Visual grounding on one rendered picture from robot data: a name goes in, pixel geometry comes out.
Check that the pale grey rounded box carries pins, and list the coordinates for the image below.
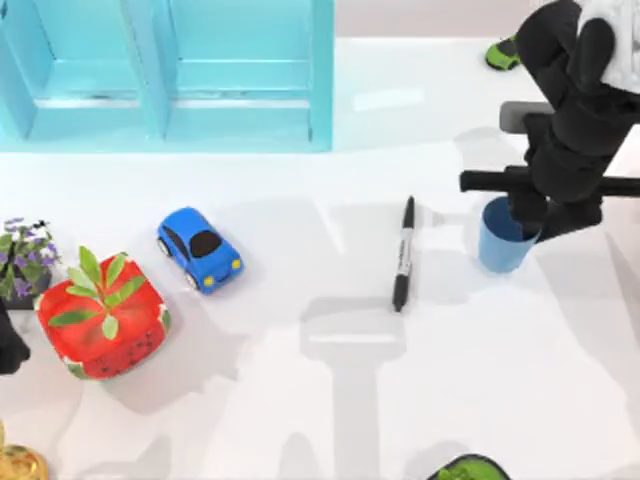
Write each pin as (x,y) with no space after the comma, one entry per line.
(512,117)

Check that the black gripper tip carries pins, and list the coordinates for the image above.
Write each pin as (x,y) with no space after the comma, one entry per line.
(11,345)

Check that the blue cup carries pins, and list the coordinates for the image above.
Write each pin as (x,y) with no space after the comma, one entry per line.
(500,252)

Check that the gold trophy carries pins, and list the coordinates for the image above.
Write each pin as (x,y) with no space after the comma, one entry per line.
(20,462)

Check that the black marker pen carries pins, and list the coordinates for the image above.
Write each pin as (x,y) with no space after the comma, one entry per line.
(403,255)

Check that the green plant pot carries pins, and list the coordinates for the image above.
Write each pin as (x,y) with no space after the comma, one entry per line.
(467,470)

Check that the purple flower plant pot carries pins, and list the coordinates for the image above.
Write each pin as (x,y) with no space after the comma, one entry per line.
(25,260)

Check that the green toy car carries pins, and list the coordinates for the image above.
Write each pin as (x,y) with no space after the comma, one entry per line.
(502,54)

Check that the blue toy car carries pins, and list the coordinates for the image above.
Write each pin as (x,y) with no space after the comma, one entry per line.
(197,250)

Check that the light blue rack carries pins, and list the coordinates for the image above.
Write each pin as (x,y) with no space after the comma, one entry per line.
(240,75)

